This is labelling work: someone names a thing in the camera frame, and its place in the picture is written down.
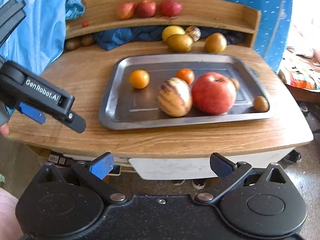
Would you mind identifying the wooden desk shelf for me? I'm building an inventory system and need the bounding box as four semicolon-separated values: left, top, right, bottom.
65;0;263;48

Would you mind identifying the dark orange mandarin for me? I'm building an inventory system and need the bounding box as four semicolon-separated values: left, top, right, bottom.
175;68;195;85

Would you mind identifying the red apple on shelf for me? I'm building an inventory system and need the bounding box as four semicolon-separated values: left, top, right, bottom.
116;2;136;20
135;0;157;18
159;0;183;17

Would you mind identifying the striped pepino melon back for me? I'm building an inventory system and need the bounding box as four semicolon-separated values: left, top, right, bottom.
185;26;201;42

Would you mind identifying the light orange mandarin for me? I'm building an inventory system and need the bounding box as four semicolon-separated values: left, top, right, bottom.
129;69;150;89

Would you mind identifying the large red apple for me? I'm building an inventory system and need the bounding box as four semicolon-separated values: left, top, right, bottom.
191;72;236;115

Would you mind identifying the striped pepino melon front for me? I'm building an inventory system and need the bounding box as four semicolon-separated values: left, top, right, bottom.
156;77;193;117

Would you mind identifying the person's left hand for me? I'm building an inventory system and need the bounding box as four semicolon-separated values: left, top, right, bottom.
0;123;9;137

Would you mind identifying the left red apple on shelf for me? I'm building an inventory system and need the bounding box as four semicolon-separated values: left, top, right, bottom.
116;2;136;20

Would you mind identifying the middle red apple on shelf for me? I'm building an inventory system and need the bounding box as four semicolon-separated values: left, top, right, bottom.
135;0;157;18

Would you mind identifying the brown pear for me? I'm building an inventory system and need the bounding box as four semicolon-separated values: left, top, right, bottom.
166;34;194;53
204;33;227;54

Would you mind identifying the yellow lemon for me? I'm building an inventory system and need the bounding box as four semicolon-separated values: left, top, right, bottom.
162;25;185;42

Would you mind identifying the colourful patterned bedding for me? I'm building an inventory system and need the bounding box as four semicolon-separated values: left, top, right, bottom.
278;47;319;92

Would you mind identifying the striped pepino melon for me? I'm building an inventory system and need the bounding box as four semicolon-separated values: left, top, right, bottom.
156;77;193;117
185;26;201;42

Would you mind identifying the light blue hanging garment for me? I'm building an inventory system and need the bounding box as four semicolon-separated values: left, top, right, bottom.
0;0;86;77

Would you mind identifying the person's right hand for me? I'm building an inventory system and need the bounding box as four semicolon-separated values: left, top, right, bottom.
0;188;23;240

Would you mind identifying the white box under desk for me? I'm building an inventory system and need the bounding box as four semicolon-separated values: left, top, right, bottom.
129;148;294;180

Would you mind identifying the metal baking tray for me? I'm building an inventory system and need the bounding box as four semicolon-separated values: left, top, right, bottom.
99;53;272;130

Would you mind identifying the right red apple on shelf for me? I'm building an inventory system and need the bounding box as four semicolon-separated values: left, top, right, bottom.
159;0;183;17

